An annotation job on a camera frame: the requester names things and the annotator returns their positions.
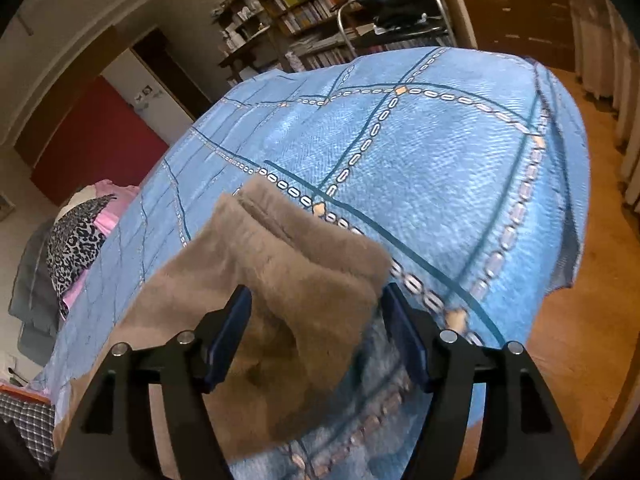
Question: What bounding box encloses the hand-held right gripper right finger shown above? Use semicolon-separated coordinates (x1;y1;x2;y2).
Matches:
382;282;583;480

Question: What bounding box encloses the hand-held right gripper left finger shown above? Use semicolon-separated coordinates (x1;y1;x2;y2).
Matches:
52;284;253;480

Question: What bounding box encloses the brown towel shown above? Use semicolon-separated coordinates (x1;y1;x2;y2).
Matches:
52;174;392;480

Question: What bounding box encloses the pink quilt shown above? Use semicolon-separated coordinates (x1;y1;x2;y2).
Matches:
57;180;141;321

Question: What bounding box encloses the blue plaid blanket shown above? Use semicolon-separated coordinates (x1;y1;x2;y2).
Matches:
27;46;591;480

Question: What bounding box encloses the leopard print cloth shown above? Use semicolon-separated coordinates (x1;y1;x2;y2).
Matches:
46;195;118;321

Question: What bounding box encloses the white cloth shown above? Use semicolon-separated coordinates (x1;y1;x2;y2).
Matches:
55;187;98;221

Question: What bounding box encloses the checked cloth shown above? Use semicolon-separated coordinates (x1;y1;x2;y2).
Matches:
0;392;56;471

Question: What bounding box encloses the small wooden shelf desk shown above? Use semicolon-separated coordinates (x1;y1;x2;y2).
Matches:
212;0;293;86

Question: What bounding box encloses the light curtain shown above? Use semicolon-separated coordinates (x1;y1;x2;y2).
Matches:
567;0;640;206

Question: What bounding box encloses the wooden bookshelf with books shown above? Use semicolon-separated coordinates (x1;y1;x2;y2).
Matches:
255;0;458;73

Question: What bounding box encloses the red wall panel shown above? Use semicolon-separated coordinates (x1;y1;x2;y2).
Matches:
31;76;171;206

